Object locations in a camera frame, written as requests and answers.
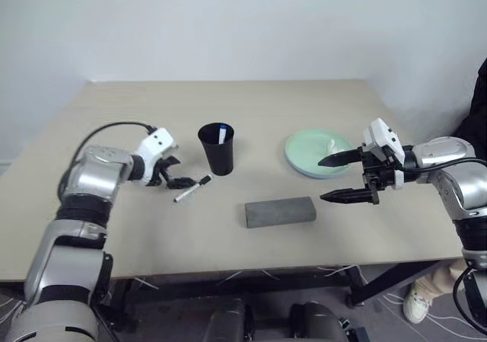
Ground white marker black cap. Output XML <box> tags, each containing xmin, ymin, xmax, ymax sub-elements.
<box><xmin>173</xmin><ymin>174</ymin><xmax>213</xmax><ymax>203</ymax></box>

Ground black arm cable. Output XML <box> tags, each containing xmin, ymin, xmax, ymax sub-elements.
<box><xmin>78</xmin><ymin>122</ymin><xmax>157</xmax><ymax>156</ymax></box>
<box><xmin>395</xmin><ymin>158</ymin><xmax>487</xmax><ymax>331</ymax></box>

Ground light blue plate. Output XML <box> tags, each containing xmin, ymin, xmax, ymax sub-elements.
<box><xmin>285</xmin><ymin>155</ymin><xmax>353</xmax><ymax>180</ymax></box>

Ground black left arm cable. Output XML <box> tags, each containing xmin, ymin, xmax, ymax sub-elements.
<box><xmin>78</xmin><ymin>122</ymin><xmax>157</xmax><ymax>156</ymax></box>

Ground small black floor box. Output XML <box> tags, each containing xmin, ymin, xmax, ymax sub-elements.
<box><xmin>340</xmin><ymin>318</ymin><xmax>370</xmax><ymax>342</ymax></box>

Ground beige trouser leg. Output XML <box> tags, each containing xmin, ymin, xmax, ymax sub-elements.
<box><xmin>422</xmin><ymin>260</ymin><xmax>469</xmax><ymax>301</ymax></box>

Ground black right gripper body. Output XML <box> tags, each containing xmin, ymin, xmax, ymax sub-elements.
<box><xmin>359</xmin><ymin>145</ymin><xmax>399</xmax><ymax>206</ymax></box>

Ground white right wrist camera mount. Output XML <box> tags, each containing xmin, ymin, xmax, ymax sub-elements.
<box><xmin>362</xmin><ymin>117</ymin><xmax>406</xmax><ymax>190</ymax></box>

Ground white tissue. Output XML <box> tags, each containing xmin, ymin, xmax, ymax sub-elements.
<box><xmin>323</xmin><ymin>139</ymin><xmax>345</xmax><ymax>155</ymax></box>

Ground white floor cables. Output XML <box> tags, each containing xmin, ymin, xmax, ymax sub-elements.
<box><xmin>380</xmin><ymin>290</ymin><xmax>487</xmax><ymax>337</ymax></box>

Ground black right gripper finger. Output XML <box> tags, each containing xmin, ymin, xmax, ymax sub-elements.
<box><xmin>317</xmin><ymin>147</ymin><xmax>364</xmax><ymax>168</ymax></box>
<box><xmin>319</xmin><ymin>187</ymin><xmax>379</xmax><ymax>206</ymax></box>

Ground black table frame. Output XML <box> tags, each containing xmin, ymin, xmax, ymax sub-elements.
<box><xmin>110</xmin><ymin>261</ymin><xmax>457</xmax><ymax>320</ymax></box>

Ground grey sponge block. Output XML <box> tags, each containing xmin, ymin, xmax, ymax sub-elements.
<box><xmin>244</xmin><ymin>196</ymin><xmax>317</xmax><ymax>229</ymax></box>

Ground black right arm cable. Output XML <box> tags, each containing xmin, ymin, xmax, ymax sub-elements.
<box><xmin>395</xmin><ymin>158</ymin><xmax>487</xmax><ymax>331</ymax></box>

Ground black plastic cup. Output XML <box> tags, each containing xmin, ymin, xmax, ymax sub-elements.
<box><xmin>197</xmin><ymin>123</ymin><xmax>236</xmax><ymax>177</ymax></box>

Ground light green plate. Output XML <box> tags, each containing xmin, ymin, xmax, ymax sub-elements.
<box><xmin>285</xmin><ymin>128</ymin><xmax>353</xmax><ymax>177</ymax></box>

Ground dark rounded shape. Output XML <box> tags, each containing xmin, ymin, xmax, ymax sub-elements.
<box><xmin>205</xmin><ymin>298</ymin><xmax>254</xmax><ymax>342</ymax></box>
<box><xmin>288</xmin><ymin>300</ymin><xmax>343</xmax><ymax>342</ymax></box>

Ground white sneaker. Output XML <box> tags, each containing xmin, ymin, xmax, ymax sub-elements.
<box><xmin>403</xmin><ymin>279</ymin><xmax>434</xmax><ymax>324</ymax></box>

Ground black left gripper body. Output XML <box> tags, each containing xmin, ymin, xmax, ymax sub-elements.
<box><xmin>150</xmin><ymin>157</ymin><xmax>173</xmax><ymax>189</ymax></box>

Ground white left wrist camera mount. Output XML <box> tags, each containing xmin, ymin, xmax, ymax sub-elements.
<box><xmin>135</xmin><ymin>127</ymin><xmax>180</xmax><ymax>187</ymax></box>

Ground person in dark jacket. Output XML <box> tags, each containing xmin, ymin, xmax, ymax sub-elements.
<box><xmin>454</xmin><ymin>56</ymin><xmax>487</xmax><ymax>162</ymax></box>

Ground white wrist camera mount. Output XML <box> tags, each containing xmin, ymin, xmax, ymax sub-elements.
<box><xmin>362</xmin><ymin>117</ymin><xmax>406</xmax><ymax>190</ymax></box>
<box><xmin>135</xmin><ymin>127</ymin><xmax>180</xmax><ymax>187</ymax></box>

